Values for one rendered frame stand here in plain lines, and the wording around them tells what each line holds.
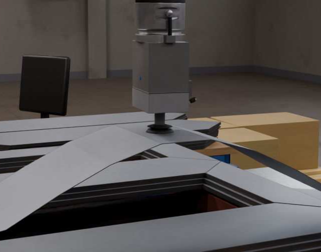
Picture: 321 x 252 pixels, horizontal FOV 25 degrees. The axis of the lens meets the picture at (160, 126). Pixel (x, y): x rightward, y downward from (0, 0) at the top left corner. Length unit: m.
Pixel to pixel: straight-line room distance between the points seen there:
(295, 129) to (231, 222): 3.48
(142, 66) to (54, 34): 10.78
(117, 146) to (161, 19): 0.20
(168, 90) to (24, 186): 0.25
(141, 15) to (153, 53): 0.06
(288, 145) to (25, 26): 7.62
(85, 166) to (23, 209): 0.11
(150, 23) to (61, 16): 10.82
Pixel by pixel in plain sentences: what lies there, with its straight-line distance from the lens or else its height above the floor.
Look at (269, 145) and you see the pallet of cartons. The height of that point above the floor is 0.43.
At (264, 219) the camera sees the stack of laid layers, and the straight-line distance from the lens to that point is 1.26.
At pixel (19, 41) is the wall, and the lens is 11.73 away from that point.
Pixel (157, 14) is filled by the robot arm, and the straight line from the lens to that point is 1.06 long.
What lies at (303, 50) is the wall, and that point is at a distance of 11.85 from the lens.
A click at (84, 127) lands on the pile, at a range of 2.14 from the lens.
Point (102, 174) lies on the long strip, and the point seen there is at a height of 0.85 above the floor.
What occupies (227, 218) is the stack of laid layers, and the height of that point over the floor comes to 0.85.
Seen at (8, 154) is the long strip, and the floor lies 0.85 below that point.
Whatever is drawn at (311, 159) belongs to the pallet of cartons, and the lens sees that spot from 4.81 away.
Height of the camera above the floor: 1.21
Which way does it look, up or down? 10 degrees down
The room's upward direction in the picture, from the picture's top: straight up
